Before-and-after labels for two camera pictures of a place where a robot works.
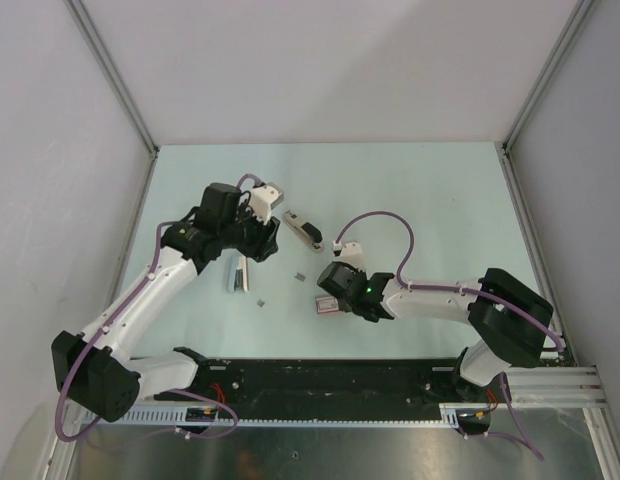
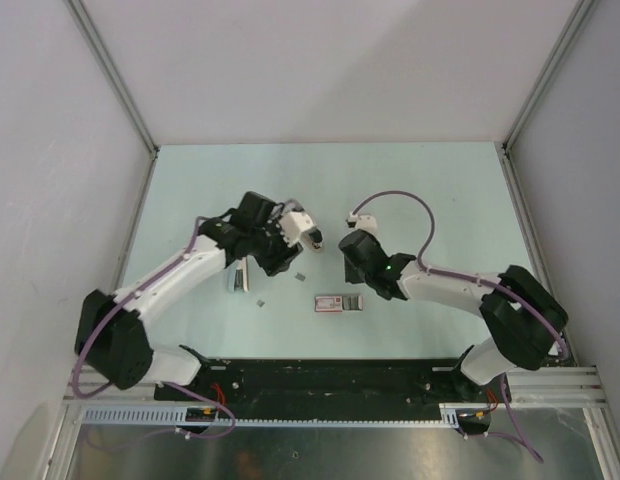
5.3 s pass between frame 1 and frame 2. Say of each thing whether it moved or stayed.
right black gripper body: moved
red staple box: stayed
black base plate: stayed
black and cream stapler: stayed
